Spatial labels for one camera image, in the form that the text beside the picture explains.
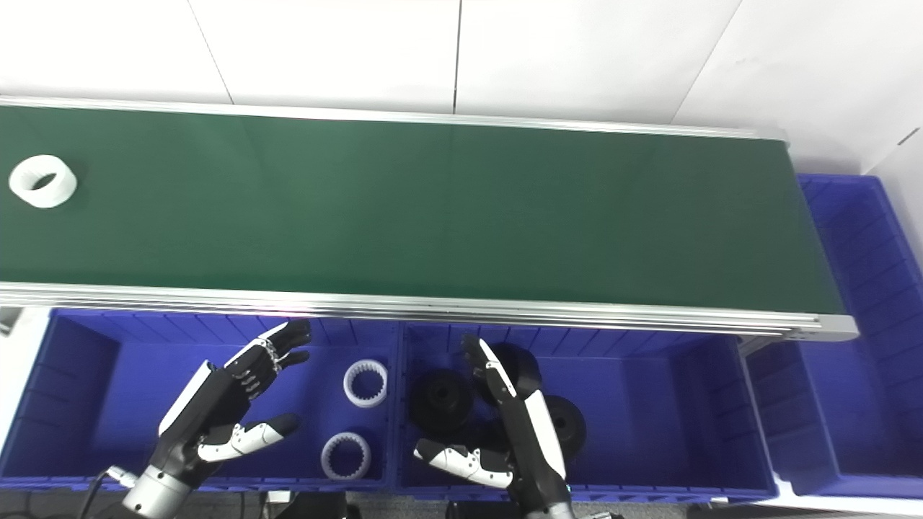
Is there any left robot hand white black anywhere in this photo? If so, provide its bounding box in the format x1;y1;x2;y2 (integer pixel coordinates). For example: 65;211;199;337
155;320;313;484

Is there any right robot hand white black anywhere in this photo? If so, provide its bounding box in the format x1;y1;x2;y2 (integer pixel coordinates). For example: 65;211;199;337
413;335;572;510

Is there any white plastic ring part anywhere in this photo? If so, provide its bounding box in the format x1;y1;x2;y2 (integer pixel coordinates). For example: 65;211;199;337
9;154;79;210

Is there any black round flanged part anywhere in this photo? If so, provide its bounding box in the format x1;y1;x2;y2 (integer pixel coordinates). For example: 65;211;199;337
410;369;475;434
474;342;542;406
541;394;587;463

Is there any blue bin with black parts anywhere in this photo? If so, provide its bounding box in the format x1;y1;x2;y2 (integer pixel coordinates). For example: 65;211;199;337
393;321;781;503

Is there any blue bin with white parts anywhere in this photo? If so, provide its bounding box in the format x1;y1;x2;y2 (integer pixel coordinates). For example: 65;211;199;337
0;308;402;492

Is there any empty blue plastic bin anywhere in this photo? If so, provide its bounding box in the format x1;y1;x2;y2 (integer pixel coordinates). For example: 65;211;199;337
745;173;923;500

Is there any white toothed ring part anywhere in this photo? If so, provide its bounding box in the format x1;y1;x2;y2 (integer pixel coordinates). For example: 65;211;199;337
343;359;389;409
321;432;373;482

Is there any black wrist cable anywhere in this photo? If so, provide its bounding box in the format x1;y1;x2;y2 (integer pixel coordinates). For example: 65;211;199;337
78;466;139;519

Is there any green conveyor belt aluminium frame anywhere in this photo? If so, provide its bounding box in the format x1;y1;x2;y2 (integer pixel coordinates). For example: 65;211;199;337
0;96;860;344

